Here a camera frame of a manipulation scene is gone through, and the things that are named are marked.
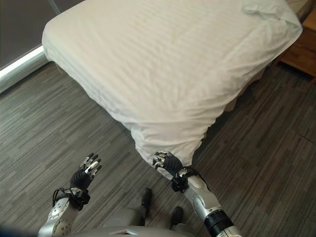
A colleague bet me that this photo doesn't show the white pillow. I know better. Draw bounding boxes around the white pillow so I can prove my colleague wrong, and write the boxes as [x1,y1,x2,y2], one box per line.
[243,0,289,14]

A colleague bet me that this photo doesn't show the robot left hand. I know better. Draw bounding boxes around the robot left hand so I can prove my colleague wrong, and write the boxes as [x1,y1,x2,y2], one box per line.
[70,153,103,191]

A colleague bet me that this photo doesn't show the wooden nightstand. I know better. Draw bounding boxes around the wooden nightstand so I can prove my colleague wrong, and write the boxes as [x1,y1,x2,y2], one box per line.
[276,9,316,86]

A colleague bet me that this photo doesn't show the robot silver body and legs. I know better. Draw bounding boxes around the robot silver body and legs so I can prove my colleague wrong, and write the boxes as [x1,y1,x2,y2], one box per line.
[70,188,205,237]

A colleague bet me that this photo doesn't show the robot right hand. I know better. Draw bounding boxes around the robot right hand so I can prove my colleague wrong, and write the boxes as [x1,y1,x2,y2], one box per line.
[152,151,185,179]

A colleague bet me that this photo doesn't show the white baseboard strip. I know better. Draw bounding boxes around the white baseboard strip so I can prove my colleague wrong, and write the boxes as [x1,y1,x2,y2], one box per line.
[0,45,48,84]

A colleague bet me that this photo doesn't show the white striped bed cover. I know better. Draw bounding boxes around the white striped bed cover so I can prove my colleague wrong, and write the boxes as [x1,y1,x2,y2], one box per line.
[41,0,303,179]

